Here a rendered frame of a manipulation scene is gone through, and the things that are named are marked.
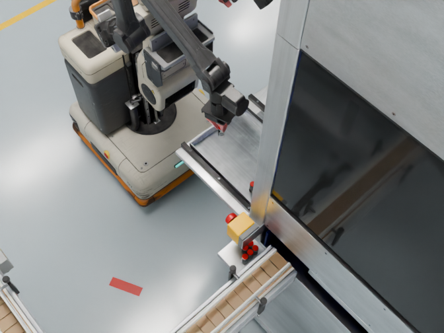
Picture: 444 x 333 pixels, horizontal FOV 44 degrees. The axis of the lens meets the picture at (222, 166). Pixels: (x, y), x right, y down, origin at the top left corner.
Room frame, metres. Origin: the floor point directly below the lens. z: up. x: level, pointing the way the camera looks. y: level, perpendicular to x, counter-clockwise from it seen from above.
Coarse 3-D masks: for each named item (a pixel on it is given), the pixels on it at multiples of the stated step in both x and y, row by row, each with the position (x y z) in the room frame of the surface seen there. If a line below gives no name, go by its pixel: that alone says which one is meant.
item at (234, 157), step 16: (240, 128) 1.19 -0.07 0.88; (256, 128) 1.19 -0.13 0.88; (192, 144) 1.09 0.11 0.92; (208, 144) 1.11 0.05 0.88; (224, 144) 1.11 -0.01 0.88; (240, 144) 1.12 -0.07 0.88; (256, 144) 1.12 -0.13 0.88; (208, 160) 1.02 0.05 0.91; (224, 160) 1.05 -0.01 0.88; (240, 160) 1.05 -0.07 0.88; (256, 160) 1.05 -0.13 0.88; (224, 176) 0.96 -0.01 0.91; (240, 176) 0.98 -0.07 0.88; (240, 192) 0.90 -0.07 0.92
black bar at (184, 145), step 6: (186, 144) 1.10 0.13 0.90; (186, 150) 1.07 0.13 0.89; (192, 150) 1.07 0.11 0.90; (192, 156) 1.05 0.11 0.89; (198, 156) 1.05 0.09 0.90; (198, 162) 1.03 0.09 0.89; (204, 162) 1.02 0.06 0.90; (204, 168) 1.00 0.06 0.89; (210, 168) 1.00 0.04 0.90; (210, 174) 0.98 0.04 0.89; (216, 174) 0.97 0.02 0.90; (216, 180) 0.96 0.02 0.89; (222, 180) 0.95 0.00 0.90; (222, 186) 0.93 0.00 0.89; (228, 186) 0.93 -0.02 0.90; (228, 192) 0.91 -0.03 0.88; (234, 192) 0.90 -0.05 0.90; (234, 198) 0.89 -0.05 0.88; (240, 198) 0.88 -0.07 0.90; (240, 204) 0.87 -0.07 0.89; (246, 204) 0.86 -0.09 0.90; (246, 210) 0.84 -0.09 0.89
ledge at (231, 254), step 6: (252, 240) 0.73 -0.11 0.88; (228, 246) 0.71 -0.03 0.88; (234, 246) 0.71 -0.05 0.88; (258, 246) 0.71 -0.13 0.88; (222, 252) 0.69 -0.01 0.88; (228, 252) 0.69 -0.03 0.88; (234, 252) 0.69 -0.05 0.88; (240, 252) 0.69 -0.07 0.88; (258, 252) 0.69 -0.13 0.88; (222, 258) 0.67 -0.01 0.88; (228, 258) 0.67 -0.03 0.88; (234, 258) 0.67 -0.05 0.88; (240, 258) 0.67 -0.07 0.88; (252, 258) 0.67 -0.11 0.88; (228, 264) 0.65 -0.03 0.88; (234, 264) 0.65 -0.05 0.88; (240, 264) 0.65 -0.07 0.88; (246, 264) 0.65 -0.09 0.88
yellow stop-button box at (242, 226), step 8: (240, 216) 0.75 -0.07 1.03; (248, 216) 0.75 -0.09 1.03; (232, 224) 0.72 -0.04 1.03; (240, 224) 0.72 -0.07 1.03; (248, 224) 0.72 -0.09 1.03; (256, 224) 0.73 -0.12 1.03; (232, 232) 0.70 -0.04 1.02; (240, 232) 0.70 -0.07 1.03; (248, 232) 0.70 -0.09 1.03; (240, 240) 0.67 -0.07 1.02
